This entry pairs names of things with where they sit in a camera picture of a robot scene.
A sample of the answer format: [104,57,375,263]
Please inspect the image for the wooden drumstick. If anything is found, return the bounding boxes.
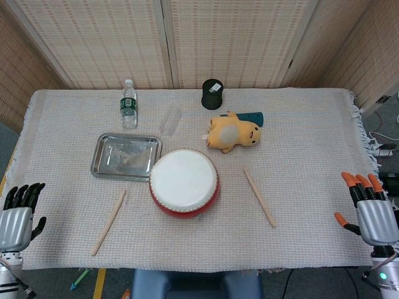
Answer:
[90,189,127,257]
[243,168,277,228]

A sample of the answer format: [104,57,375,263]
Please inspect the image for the clear water bottle green label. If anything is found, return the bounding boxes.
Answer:
[120,79,138,130]

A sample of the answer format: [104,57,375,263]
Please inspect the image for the red drum white skin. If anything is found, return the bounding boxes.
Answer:
[148,149,221,219]

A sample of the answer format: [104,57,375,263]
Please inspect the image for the yellow plush toy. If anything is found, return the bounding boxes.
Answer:
[205,110,262,154]

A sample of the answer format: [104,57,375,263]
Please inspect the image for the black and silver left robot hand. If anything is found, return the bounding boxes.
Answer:
[0,183,47,252]

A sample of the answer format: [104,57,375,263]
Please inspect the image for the black mesh pen holder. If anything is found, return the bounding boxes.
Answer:
[201,78,224,110]

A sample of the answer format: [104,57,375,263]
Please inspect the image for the green pen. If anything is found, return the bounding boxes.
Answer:
[70,269,91,291]

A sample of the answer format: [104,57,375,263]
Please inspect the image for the rectangular steel tray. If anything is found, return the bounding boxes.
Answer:
[90,133,163,182]

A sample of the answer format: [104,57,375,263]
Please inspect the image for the clear plastic cup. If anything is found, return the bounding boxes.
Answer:
[159,105,182,135]

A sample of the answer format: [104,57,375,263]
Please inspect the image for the bamboo folding screen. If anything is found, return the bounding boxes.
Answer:
[0,0,399,133]

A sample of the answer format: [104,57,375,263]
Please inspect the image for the silver right hand orange fingertips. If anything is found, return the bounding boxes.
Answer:
[334,171,399,249]

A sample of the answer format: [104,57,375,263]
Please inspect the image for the white woven tablecloth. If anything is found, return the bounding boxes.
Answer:
[0,88,386,275]

